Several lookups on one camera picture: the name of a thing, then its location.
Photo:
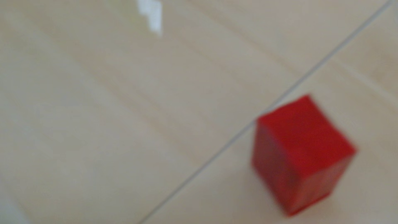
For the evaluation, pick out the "white fixed gripper finger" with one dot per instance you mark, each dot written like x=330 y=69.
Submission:
x=154 y=15

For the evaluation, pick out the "red rectangular block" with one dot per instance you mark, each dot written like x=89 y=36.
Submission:
x=301 y=155

